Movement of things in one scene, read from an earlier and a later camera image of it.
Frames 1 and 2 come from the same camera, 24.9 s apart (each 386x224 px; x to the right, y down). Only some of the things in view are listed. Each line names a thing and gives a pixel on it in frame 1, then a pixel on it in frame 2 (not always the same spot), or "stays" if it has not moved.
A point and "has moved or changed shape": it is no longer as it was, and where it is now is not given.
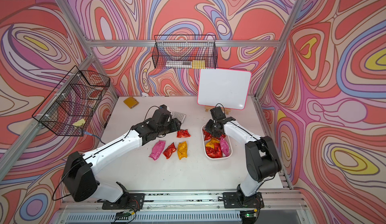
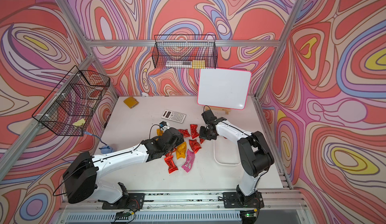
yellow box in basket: [198, 64] stays
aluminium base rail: [278, 207] stays
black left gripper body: [170, 126] to [179, 140]
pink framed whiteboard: [228, 88] stays
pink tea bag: [224, 146] to [187, 165]
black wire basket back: [180, 50] stays
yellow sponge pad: [130, 102] stays
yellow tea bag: [211, 143] has moved or changed shape
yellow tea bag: [182, 150] stays
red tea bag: [183, 133] stays
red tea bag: [216, 152] to [169, 159]
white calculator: [180, 116] stays
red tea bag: [207, 136] has moved or changed shape
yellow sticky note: [79, 122] stays
